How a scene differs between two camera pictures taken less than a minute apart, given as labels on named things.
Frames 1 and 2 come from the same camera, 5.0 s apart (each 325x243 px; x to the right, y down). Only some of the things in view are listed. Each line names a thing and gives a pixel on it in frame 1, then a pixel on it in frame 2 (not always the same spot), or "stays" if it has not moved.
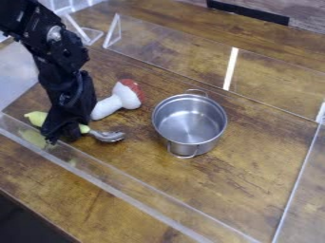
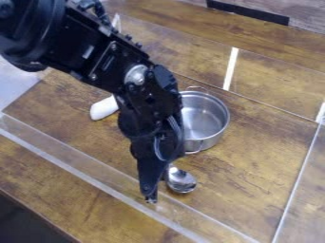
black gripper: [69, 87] -> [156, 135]
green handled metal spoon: [105, 137] -> [180, 179]
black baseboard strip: [247, 12] stays
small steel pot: [188, 121] stays
